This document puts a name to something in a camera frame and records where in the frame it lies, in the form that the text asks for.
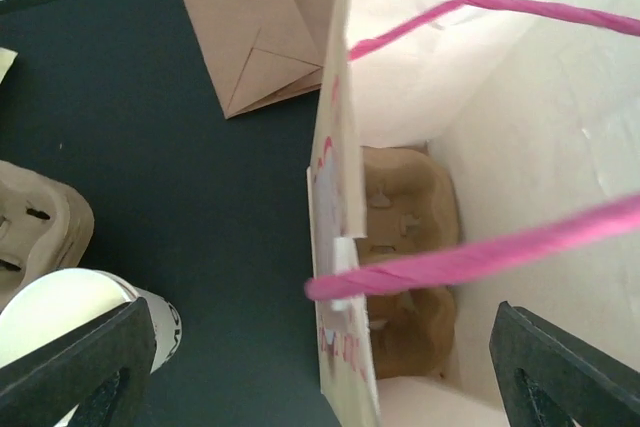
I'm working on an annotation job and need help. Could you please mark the brown kraft paper bag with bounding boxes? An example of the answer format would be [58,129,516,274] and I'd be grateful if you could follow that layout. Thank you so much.
[183,0,334,118]

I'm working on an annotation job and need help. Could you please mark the brown pulp cup carrier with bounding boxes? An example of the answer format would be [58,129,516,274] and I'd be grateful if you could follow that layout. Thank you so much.
[1,161,95,307]

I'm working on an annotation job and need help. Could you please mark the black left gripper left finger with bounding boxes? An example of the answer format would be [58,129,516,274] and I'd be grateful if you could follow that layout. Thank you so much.
[1,298,156,426]

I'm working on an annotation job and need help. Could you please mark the white paper coffee cup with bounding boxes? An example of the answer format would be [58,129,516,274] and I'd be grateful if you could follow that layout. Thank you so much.
[1,268,183,426]

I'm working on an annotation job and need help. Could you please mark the cake print paper bag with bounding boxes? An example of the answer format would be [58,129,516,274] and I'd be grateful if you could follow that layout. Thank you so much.
[306,0,639,426]

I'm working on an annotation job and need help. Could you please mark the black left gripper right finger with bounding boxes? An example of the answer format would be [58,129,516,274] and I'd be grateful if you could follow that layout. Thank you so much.
[489,302,639,427]

